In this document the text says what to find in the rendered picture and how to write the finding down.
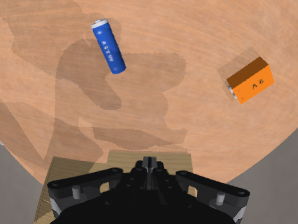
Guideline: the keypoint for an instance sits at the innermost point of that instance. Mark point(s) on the blue aa battery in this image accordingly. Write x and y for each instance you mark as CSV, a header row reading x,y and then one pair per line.
x,y
107,42

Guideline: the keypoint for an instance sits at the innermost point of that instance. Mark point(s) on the tan wooden chest of drawers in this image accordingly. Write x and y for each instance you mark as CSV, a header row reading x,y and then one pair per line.
x,y
46,179

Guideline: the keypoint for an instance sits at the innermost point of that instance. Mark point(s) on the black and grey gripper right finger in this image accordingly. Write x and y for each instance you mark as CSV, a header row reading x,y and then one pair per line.
x,y
223,197

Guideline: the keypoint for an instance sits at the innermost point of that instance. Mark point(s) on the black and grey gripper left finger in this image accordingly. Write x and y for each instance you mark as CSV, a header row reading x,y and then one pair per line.
x,y
66,192

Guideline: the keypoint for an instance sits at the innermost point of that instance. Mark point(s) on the orange nine-volt battery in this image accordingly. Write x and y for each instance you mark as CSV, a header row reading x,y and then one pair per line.
x,y
250,80

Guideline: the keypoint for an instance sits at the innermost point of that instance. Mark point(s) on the brown drawer front with small knob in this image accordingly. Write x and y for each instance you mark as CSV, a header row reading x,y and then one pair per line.
x,y
65,169
172,161
45,215

